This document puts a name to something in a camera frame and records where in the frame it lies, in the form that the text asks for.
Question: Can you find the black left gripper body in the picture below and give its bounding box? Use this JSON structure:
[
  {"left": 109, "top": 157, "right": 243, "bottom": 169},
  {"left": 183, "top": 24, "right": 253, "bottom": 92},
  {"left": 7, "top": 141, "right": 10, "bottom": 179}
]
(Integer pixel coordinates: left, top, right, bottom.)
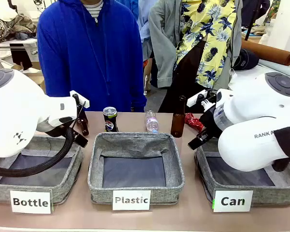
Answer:
[{"left": 38, "top": 117, "right": 76, "bottom": 139}]

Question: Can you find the black Pepsi can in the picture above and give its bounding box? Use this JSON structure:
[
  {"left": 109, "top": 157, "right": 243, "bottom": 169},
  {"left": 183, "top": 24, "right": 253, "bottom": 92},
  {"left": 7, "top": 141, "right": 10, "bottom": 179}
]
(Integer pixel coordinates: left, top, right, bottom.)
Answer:
[{"left": 102, "top": 106, "right": 119, "bottom": 133}]

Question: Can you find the black right arm cable sleeve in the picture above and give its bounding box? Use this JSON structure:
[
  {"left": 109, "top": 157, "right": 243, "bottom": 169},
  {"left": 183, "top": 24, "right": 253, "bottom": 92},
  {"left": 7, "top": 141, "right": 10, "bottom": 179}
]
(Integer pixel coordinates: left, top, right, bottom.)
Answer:
[{"left": 271, "top": 126, "right": 290, "bottom": 173}]

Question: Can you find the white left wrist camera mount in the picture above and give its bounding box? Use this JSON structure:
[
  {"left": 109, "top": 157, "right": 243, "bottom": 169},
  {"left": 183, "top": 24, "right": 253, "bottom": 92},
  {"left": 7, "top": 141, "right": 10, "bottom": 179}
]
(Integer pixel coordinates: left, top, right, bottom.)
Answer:
[{"left": 69, "top": 90, "right": 90, "bottom": 108}]

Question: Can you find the crushed red can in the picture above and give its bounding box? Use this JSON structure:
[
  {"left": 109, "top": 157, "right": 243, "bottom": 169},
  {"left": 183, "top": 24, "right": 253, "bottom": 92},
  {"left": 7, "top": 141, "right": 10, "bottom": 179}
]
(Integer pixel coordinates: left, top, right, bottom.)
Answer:
[{"left": 184, "top": 112, "right": 205, "bottom": 133}]

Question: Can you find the grey fabric basket can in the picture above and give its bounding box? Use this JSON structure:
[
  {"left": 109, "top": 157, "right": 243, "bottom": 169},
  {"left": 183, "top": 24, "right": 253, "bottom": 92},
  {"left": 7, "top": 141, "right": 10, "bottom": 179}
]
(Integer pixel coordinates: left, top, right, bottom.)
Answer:
[{"left": 194, "top": 137, "right": 290, "bottom": 206}]

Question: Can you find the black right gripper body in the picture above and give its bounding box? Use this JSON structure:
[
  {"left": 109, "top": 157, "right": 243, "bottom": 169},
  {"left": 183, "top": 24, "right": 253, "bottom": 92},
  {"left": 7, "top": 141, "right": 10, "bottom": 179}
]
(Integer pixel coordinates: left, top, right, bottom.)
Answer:
[{"left": 199, "top": 105, "right": 223, "bottom": 140}]

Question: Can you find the grey fabric basket plastic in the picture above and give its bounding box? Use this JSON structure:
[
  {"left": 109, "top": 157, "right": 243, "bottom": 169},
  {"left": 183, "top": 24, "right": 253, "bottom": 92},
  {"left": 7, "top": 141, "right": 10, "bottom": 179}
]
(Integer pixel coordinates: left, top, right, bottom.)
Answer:
[{"left": 87, "top": 131, "right": 186, "bottom": 205}]

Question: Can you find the black hanging cloth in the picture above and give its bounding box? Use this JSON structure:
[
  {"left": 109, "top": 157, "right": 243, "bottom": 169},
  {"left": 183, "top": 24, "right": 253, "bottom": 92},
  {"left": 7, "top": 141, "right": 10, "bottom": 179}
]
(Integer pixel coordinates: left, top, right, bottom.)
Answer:
[{"left": 9, "top": 43, "right": 33, "bottom": 71}]

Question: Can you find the white Plastic label card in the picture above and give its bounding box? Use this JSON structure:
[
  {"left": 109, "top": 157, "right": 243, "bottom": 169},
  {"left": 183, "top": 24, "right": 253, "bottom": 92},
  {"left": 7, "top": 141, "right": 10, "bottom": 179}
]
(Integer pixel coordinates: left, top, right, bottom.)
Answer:
[{"left": 112, "top": 189, "right": 152, "bottom": 211}]

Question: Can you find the black slanted pole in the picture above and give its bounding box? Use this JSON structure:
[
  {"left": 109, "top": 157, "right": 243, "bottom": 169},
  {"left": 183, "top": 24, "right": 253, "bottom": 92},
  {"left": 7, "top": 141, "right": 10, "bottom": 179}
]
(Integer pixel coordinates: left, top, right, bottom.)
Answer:
[{"left": 246, "top": 0, "right": 260, "bottom": 42}]

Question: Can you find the brown glass bottle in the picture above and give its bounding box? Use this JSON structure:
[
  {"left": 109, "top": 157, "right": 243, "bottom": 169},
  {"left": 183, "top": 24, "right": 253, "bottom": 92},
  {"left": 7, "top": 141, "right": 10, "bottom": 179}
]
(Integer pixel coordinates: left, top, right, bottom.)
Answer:
[
  {"left": 170, "top": 95, "right": 187, "bottom": 138},
  {"left": 75, "top": 113, "right": 90, "bottom": 136}
]

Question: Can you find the white background table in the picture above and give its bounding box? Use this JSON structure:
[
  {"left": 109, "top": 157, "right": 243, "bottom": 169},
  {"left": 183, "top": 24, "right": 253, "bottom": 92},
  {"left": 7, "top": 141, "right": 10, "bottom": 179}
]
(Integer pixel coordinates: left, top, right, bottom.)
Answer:
[{"left": 228, "top": 63, "right": 290, "bottom": 97}]

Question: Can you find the small clear water bottle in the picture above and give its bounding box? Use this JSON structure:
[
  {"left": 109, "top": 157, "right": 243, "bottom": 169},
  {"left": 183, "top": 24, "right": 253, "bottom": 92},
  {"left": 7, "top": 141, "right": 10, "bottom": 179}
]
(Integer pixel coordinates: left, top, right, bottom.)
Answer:
[{"left": 145, "top": 110, "right": 160, "bottom": 134}]

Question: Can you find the white Can label card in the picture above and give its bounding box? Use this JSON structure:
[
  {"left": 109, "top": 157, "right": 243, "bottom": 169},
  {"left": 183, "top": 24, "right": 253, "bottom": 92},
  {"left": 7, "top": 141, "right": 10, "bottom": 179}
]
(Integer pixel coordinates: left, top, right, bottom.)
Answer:
[{"left": 212, "top": 190, "right": 254, "bottom": 213}]

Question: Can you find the person in blue hoodie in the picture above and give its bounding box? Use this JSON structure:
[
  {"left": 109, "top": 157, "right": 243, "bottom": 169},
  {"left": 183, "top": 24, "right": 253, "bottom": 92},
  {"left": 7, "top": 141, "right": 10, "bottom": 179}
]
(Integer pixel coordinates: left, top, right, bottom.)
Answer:
[{"left": 36, "top": 0, "right": 147, "bottom": 113}]

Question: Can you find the pale blue rolled sheet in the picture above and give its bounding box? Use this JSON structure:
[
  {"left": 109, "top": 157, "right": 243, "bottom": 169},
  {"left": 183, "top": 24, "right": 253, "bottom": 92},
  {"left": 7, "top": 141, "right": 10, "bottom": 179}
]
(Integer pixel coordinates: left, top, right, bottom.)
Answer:
[{"left": 258, "top": 58, "right": 290, "bottom": 78}]

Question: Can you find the brown rolled mat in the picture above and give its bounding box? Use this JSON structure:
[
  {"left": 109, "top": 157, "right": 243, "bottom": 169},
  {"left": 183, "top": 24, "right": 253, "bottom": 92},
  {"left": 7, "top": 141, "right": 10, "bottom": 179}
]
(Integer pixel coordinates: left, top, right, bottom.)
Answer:
[{"left": 241, "top": 39, "right": 290, "bottom": 67}]

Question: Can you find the white Bottle label card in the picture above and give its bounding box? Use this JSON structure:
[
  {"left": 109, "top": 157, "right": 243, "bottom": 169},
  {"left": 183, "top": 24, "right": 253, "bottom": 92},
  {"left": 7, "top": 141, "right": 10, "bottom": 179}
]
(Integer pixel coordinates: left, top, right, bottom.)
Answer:
[{"left": 9, "top": 190, "right": 52, "bottom": 215}]

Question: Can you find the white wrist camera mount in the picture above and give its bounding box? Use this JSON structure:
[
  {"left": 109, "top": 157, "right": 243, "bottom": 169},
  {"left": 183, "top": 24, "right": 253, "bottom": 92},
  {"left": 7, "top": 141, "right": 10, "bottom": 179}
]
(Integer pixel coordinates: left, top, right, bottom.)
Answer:
[
  {"left": 69, "top": 90, "right": 90, "bottom": 108},
  {"left": 186, "top": 89, "right": 217, "bottom": 113}
]

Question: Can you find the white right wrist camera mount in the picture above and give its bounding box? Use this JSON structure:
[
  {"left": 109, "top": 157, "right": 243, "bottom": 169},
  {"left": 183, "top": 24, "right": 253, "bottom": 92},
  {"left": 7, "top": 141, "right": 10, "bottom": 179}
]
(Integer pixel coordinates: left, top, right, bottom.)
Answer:
[{"left": 186, "top": 89, "right": 217, "bottom": 113}]

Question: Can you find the grey fabric basket bottle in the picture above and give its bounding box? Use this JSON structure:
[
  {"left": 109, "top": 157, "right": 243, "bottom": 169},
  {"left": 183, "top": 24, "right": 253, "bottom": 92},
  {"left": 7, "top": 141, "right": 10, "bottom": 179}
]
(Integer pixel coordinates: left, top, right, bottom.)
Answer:
[{"left": 0, "top": 134, "right": 83, "bottom": 204}]

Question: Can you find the patterned clothing pile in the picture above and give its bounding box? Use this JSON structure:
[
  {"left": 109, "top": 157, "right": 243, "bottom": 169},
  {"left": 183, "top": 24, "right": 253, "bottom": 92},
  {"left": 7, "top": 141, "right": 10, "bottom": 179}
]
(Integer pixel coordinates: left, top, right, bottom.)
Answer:
[{"left": 0, "top": 13, "right": 37, "bottom": 42}]

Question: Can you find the black cap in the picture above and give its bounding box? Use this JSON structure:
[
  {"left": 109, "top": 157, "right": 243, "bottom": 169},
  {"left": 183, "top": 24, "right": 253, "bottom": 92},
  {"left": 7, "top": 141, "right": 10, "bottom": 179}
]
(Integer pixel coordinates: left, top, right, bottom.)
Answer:
[{"left": 232, "top": 48, "right": 260, "bottom": 72}]

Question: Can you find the person in yellow pineapple shirt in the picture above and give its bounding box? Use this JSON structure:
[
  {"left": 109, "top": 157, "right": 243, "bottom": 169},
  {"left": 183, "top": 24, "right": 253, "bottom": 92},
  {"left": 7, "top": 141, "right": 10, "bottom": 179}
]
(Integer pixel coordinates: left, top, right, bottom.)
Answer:
[{"left": 148, "top": 0, "right": 244, "bottom": 113}]

